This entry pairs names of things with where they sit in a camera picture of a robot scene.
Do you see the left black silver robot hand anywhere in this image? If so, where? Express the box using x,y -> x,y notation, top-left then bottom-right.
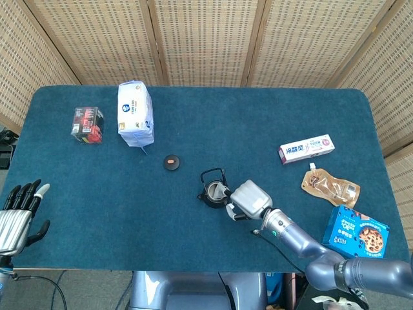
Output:
0,179 -> 51,256

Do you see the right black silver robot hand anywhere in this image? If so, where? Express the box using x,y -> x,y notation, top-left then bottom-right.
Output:
224,180 -> 274,222

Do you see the black cast iron teapot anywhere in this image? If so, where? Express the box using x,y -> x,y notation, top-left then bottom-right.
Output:
197,167 -> 232,209

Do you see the black teapot lid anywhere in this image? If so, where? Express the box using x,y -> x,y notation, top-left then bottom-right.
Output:
163,154 -> 181,171

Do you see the black floor equipment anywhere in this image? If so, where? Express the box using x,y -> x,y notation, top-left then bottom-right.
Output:
0,127 -> 17,169

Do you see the white pink toothpaste box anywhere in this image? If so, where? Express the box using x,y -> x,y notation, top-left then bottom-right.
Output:
278,134 -> 336,165

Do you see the brown spout pouch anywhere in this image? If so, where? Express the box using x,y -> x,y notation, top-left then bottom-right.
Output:
301,162 -> 361,208

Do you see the blue package under table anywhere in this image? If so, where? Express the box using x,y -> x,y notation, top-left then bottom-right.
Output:
266,273 -> 285,305

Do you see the blue felt table mat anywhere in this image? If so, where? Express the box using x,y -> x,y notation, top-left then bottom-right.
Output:
0,85 -> 410,274

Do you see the blue cookie box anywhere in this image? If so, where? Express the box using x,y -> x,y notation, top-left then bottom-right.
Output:
321,205 -> 390,259

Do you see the grey-blue robot torso base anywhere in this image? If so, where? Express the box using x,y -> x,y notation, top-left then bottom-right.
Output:
128,271 -> 268,310

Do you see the black box under table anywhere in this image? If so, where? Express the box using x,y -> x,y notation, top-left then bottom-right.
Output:
295,273 -> 368,310

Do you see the black and red box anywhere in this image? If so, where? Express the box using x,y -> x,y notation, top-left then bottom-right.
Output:
70,107 -> 105,145

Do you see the white tissue pack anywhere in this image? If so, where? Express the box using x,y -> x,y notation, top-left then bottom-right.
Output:
117,80 -> 155,156

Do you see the woven bamboo folding screen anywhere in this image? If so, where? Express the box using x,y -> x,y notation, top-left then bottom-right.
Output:
0,0 -> 413,251

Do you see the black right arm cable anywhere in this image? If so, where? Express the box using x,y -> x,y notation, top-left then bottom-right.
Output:
252,228 -> 307,271

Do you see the black floor cable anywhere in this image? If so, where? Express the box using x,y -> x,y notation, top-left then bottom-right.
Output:
12,269 -> 70,310

